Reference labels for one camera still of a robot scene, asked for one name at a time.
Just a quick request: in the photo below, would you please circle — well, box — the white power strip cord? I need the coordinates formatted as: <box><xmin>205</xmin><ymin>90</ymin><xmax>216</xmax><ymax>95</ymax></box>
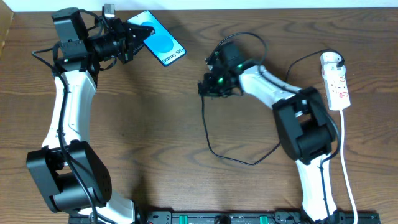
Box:
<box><xmin>338</xmin><ymin>108</ymin><xmax>359</xmax><ymax>224</ymax></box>

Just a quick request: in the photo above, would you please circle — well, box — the black USB charging cable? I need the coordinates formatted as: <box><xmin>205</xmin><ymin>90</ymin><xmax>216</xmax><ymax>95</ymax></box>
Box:
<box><xmin>200</xmin><ymin>48</ymin><xmax>345</xmax><ymax>166</ymax></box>

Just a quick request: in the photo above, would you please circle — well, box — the blue screen Galaxy smartphone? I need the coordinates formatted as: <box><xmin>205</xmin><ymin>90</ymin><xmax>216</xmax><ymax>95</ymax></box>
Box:
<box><xmin>127</xmin><ymin>11</ymin><xmax>187</xmax><ymax>67</ymax></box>

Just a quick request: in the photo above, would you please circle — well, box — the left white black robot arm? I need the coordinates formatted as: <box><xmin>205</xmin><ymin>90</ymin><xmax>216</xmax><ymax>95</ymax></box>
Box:
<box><xmin>26</xmin><ymin>4</ymin><xmax>155</xmax><ymax>223</ymax></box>

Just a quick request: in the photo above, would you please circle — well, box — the white power strip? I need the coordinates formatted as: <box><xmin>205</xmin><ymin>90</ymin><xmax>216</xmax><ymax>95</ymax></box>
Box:
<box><xmin>324</xmin><ymin>75</ymin><xmax>351</xmax><ymax>111</ymax></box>

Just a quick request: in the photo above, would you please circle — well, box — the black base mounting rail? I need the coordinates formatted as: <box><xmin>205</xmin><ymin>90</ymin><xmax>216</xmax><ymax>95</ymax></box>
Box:
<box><xmin>68</xmin><ymin>211</ymin><xmax>381</xmax><ymax>224</ymax></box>

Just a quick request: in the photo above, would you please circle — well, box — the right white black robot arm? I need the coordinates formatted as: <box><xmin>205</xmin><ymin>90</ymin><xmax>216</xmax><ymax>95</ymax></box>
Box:
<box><xmin>198</xmin><ymin>42</ymin><xmax>339</xmax><ymax>223</ymax></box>

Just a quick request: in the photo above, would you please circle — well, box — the white charger plug adapter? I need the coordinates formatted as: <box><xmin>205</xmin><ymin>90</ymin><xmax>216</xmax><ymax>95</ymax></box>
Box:
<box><xmin>320</xmin><ymin>52</ymin><xmax>346</xmax><ymax>80</ymax></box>

